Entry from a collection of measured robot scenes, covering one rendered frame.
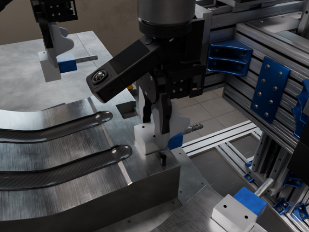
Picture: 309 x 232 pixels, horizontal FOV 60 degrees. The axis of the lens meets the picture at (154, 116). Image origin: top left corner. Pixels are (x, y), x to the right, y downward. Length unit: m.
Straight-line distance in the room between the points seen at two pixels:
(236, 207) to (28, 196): 0.30
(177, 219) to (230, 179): 0.93
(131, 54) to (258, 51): 0.51
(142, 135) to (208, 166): 0.94
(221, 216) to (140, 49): 0.26
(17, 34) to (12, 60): 1.38
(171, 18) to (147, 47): 0.05
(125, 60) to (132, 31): 2.27
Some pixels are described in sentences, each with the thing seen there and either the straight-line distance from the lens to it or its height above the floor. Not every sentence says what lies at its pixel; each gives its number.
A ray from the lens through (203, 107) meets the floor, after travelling 2.09.
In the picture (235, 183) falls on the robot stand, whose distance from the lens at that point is 1.33.
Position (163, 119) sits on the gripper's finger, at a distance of 0.39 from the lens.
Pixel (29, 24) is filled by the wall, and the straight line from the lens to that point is 2.42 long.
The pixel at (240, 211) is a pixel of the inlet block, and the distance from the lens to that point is 0.42.
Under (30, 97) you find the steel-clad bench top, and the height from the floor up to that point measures 0.80.
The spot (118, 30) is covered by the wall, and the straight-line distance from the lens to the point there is 2.59.
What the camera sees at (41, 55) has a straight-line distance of 0.67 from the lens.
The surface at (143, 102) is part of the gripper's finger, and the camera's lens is 0.45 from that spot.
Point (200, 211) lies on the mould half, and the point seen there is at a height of 0.86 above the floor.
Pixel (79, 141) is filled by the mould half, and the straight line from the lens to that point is 0.51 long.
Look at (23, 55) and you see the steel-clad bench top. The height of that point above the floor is 0.80.
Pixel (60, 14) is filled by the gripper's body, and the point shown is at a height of 1.05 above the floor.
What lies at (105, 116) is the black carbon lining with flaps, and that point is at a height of 0.89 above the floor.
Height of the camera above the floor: 1.23
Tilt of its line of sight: 38 degrees down
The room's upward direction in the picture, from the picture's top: straight up
